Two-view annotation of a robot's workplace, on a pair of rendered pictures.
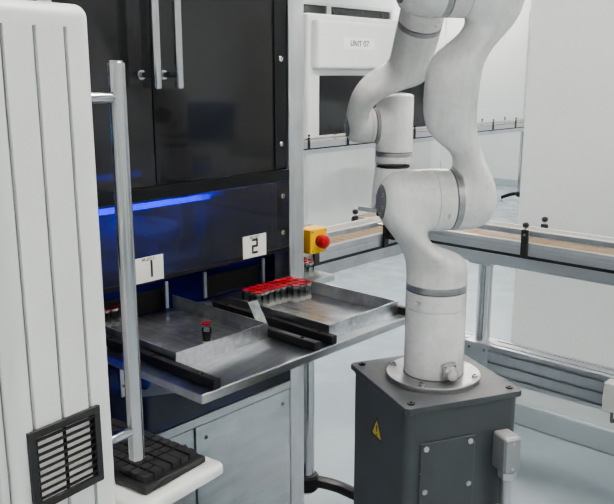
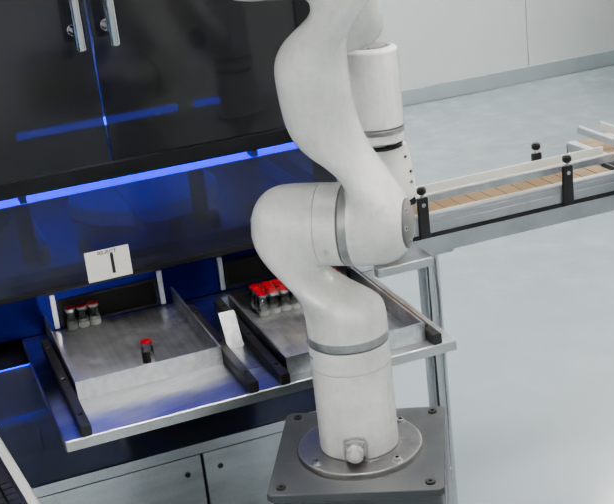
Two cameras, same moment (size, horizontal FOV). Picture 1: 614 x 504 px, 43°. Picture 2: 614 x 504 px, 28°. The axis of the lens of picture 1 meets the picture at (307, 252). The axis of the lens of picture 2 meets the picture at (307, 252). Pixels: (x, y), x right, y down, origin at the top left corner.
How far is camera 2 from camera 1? 1.10 m
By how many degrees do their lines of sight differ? 29
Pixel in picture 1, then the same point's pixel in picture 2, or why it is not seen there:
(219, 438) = (243, 468)
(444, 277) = (330, 330)
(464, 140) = (325, 157)
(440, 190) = (311, 219)
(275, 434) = not seen: hidden behind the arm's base
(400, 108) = (366, 71)
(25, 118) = not seen: outside the picture
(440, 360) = (341, 434)
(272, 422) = not seen: hidden behind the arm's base
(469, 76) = (308, 78)
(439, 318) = (332, 381)
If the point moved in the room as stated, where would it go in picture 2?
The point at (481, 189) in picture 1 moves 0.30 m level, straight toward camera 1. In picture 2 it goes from (364, 219) to (212, 296)
